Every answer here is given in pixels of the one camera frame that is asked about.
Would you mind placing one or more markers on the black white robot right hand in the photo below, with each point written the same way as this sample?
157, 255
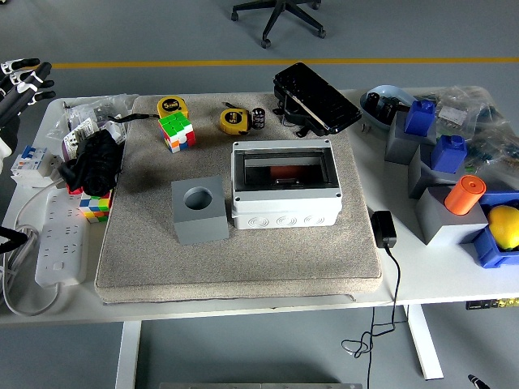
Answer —
475, 381

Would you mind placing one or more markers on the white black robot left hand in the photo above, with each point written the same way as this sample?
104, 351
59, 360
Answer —
24, 87

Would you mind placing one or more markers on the grey junction box with lid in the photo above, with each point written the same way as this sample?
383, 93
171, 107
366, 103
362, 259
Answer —
284, 210

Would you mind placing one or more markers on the orange cylinder battery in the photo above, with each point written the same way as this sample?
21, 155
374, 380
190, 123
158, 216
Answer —
464, 196
284, 171

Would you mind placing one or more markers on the blue block battery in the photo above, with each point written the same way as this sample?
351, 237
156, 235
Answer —
448, 154
419, 117

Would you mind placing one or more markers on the clear plastic parts bag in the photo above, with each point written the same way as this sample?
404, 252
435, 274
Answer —
81, 111
494, 142
458, 109

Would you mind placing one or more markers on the white table leg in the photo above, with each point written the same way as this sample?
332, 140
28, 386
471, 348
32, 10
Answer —
423, 344
129, 356

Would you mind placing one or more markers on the purple white electrical part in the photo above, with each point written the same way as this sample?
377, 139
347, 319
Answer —
75, 139

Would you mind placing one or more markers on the white blue circuit breaker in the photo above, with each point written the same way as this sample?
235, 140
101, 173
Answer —
32, 162

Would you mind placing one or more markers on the table control panel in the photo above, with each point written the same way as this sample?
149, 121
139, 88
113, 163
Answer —
492, 304

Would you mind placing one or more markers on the small white electrical part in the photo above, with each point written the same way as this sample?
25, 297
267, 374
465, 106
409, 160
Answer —
115, 131

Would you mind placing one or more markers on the black folded cloth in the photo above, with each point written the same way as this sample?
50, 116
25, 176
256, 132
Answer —
97, 162

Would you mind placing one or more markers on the blue plastic bin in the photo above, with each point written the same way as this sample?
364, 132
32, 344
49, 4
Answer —
486, 251

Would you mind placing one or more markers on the colourful puzzle cube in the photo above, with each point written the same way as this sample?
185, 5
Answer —
176, 131
95, 208

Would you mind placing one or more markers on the grey block holder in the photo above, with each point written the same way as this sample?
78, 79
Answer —
446, 231
421, 178
399, 148

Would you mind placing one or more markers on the yellow lemon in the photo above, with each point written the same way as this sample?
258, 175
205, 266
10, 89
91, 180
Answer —
504, 227

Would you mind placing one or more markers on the white power strip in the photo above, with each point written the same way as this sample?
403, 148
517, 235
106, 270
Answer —
61, 251

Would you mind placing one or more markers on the black power adapter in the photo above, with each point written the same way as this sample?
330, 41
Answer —
383, 229

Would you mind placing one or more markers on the grey block with round hole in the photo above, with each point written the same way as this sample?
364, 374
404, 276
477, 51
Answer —
202, 231

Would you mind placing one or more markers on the black capacitor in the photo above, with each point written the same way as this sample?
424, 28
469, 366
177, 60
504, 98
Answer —
258, 118

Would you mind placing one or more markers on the grey-brown mat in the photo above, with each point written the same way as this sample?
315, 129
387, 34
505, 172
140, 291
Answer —
263, 263

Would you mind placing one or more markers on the black office chair base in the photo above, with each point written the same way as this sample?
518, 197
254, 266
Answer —
284, 12

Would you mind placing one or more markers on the small metal screw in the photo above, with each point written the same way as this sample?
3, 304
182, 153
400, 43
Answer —
366, 128

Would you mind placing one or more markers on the small black electronic component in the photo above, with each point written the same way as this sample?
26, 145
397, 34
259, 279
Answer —
373, 101
390, 109

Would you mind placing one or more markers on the black tool case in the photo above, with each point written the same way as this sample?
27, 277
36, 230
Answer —
316, 101

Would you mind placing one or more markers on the light blue dish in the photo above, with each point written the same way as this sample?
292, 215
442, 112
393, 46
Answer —
389, 91

